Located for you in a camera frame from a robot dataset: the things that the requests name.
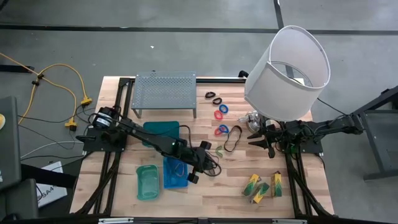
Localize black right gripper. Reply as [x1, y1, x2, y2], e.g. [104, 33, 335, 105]
[247, 121, 300, 159]

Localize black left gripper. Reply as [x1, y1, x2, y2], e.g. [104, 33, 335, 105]
[185, 141, 215, 185]

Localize orange rubber band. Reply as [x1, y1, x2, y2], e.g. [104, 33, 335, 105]
[173, 162, 187, 179]

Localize thin brown rubber band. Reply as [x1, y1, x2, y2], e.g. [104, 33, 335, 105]
[201, 152, 223, 177]

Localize large black rubber band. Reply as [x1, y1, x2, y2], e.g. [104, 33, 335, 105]
[223, 125, 243, 153]

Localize yellow green crayon box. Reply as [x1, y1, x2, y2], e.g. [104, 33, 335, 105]
[242, 173, 262, 197]
[271, 171, 283, 198]

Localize yellow green snack packets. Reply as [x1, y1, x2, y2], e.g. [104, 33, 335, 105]
[250, 182, 271, 205]

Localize black side desk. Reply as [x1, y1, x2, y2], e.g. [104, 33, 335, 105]
[343, 85, 398, 181]

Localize silver metal lamp base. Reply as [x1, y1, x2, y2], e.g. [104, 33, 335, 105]
[247, 110, 272, 133]

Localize blue slotted plastic basket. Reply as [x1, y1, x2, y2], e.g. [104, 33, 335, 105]
[163, 156, 189, 189]

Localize dark teal plastic bin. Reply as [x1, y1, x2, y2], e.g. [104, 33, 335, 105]
[142, 121, 180, 147]

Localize white fabric lamp shade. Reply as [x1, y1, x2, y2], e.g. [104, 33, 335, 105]
[244, 25, 331, 122]

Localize mint green plastic bin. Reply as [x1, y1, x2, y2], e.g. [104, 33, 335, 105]
[136, 164, 160, 201]

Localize grey perforated metal shelf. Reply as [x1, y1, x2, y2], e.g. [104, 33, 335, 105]
[131, 71, 198, 119]

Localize white printed box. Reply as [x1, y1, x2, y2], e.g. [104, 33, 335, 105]
[36, 161, 68, 208]

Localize dark grey cabinet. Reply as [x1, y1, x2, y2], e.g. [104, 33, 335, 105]
[0, 96, 22, 191]

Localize black floor bar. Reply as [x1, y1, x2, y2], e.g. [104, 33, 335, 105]
[0, 64, 35, 74]

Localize clear-wrapped lamp cord bundle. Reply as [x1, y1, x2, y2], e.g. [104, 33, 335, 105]
[238, 111, 259, 124]

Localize silver aluminium bracket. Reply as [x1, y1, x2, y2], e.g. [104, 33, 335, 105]
[272, 218, 308, 224]
[98, 217, 134, 224]

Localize yellow extension cable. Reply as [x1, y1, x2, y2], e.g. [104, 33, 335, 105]
[0, 52, 93, 131]

